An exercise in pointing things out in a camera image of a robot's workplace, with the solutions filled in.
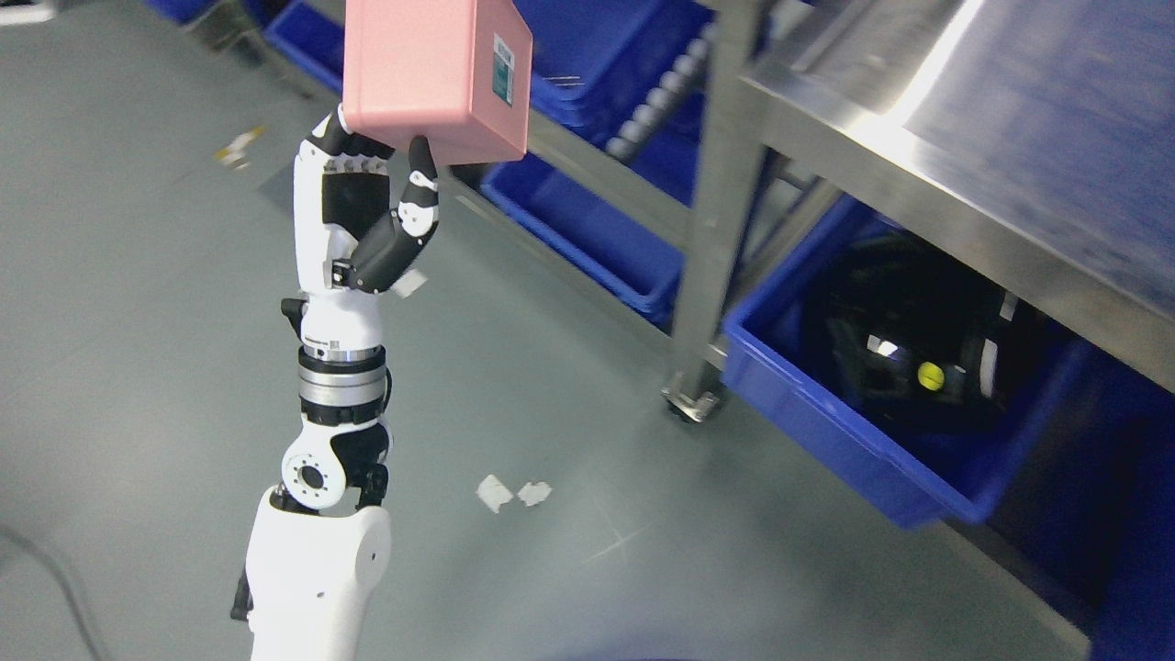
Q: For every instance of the black helmet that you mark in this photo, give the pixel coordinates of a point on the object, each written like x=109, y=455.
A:
x=917, y=342

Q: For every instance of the blue bin on floor rack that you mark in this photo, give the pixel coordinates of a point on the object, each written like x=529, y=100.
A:
x=639, y=268

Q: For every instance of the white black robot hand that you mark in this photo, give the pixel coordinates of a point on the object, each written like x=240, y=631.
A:
x=354, y=237

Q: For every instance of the blue bin with black helmet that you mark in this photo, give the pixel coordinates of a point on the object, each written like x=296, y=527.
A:
x=912, y=480

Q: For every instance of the stainless steel work table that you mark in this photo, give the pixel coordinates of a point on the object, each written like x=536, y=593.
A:
x=1032, y=140

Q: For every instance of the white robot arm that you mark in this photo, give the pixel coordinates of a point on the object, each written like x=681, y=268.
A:
x=321, y=537

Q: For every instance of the pink plastic storage box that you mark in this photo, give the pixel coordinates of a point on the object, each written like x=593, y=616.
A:
x=458, y=73

